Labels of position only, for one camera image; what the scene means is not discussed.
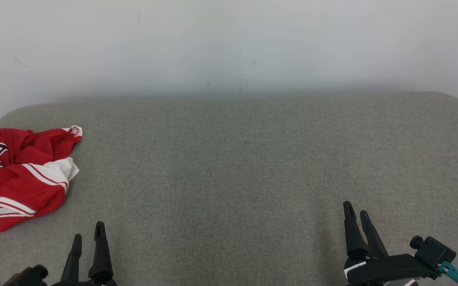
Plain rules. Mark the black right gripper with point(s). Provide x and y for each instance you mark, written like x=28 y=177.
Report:
x=388 y=270

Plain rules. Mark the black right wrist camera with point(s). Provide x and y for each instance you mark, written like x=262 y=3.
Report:
x=432 y=252

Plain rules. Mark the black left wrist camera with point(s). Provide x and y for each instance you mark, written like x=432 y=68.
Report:
x=34 y=275

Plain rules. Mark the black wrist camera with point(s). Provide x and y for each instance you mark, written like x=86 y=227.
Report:
x=432 y=252
x=34 y=275

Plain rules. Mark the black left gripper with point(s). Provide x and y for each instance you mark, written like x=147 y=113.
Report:
x=94 y=283

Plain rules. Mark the red white numbered jersey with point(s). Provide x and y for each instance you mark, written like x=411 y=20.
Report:
x=10 y=190

